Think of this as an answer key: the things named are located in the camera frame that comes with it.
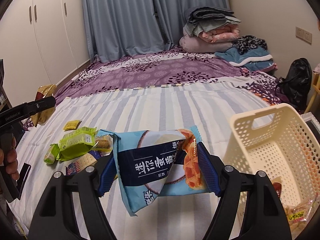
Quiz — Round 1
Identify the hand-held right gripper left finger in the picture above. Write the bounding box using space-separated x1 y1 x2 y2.
30 152 119 240

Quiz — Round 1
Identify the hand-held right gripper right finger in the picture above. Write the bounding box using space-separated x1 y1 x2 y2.
199 142 293 240

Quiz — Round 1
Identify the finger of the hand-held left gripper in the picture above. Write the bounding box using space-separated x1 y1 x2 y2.
26 96 57 117

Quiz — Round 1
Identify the tan waffle packet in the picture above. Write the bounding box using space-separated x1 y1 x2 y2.
31 84 58 127

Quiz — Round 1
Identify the navy cracker packet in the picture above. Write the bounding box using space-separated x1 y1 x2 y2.
64 151 110 177

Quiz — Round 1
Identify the light blue waffle packet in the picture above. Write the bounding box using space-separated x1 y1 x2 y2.
99 126 215 217

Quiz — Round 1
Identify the large green seaweed packet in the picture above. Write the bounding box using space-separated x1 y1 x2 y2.
56 127 97 161

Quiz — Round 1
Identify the cream plastic basket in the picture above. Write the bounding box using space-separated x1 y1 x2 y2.
223 103 320 240

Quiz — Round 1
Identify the clear stick snack packet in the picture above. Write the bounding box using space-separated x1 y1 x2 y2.
281 197 317 233

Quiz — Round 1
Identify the person's left hand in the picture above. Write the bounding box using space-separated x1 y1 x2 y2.
5 147 18 181

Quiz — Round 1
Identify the dark bedside shelf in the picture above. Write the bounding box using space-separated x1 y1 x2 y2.
0 59 12 110

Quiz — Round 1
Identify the clear sesame bar packet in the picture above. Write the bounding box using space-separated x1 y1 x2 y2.
92 135 113 153

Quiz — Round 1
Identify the small yellow packet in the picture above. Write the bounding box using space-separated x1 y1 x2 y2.
63 120 81 131

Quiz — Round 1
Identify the small green snack packet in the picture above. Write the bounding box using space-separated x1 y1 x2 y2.
44 144 60 165

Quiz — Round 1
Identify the striped bed sheet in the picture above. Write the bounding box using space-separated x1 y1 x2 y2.
5 81 303 240

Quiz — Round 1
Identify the white wardrobe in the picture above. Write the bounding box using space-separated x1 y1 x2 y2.
0 0 90 98

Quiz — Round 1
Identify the purple floral bedsheet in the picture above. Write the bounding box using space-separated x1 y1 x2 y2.
54 44 295 105

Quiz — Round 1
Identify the white-rimmed dark tray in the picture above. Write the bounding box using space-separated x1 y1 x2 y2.
300 113 320 137

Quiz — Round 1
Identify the blue-grey curtain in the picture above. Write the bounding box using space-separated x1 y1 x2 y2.
82 0 165 63
150 0 227 50

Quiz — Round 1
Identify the blue fleece blanket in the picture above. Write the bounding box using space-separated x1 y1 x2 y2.
214 46 278 72

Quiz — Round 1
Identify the black bag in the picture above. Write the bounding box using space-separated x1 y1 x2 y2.
276 58 313 110

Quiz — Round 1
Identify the mauve quilt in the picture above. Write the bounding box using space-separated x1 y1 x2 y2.
180 26 234 53

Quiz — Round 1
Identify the wooden ladder shelf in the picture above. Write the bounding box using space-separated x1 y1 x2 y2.
304 70 320 114

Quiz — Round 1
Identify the leopard print cloth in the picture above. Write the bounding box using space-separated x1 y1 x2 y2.
232 35 268 54

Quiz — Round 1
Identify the pink floral quilt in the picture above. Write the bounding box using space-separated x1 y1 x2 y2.
199 27 240 43

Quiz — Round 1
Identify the pale green folded blanket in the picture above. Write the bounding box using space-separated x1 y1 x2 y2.
187 17 242 37

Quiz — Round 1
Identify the dark grey folded blanket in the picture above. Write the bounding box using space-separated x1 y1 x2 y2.
186 6 235 25

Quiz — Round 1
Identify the wall outlet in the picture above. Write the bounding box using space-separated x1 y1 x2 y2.
295 27 313 43

